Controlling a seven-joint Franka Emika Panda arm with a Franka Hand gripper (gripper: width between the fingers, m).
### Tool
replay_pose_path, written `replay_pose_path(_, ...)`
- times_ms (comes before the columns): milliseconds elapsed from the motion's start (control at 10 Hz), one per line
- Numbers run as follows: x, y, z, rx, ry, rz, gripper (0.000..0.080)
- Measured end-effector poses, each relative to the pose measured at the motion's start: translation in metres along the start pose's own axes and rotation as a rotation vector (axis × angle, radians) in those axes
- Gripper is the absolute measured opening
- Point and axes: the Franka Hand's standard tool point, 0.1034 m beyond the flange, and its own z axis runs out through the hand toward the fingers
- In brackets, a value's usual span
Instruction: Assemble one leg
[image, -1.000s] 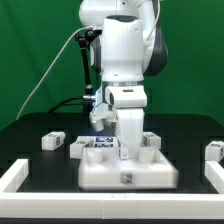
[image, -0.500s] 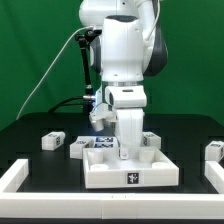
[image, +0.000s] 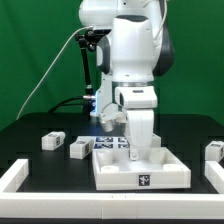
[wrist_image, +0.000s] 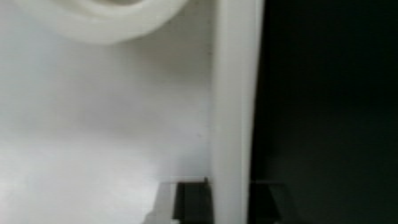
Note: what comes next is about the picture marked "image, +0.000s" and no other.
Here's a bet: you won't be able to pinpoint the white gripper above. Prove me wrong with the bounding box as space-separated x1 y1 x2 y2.
125 109 154 161

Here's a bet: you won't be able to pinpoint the white square tabletop part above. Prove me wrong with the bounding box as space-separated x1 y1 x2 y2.
92 147 191 190

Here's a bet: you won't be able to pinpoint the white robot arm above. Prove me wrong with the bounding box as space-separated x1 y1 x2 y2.
79 0 174 160

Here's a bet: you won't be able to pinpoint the tag marker sheet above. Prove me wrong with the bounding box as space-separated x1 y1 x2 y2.
77 136 129 149

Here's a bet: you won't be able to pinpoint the white U-shaped fence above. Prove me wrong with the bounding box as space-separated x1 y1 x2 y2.
0 159 224 219

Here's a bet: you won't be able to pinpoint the black cables at base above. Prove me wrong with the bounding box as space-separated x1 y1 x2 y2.
48 96 91 114

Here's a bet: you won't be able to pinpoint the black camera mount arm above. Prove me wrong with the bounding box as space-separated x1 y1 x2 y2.
75 29 111 116

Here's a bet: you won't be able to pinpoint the white camera cable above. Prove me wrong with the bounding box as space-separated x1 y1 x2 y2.
15 25 95 120

